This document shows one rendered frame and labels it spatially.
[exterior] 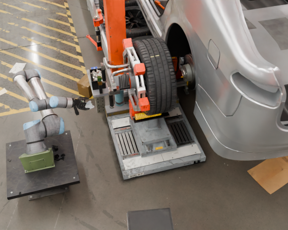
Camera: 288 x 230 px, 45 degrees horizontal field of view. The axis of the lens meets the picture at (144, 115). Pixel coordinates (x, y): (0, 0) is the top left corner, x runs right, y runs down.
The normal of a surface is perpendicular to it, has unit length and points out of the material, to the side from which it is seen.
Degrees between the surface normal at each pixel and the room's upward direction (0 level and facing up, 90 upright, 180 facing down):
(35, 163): 90
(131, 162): 0
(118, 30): 90
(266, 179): 2
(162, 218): 0
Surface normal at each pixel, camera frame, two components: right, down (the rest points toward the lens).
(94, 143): 0.00, -0.70
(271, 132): -0.04, 0.72
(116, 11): 0.26, 0.69
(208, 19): -0.93, 0.01
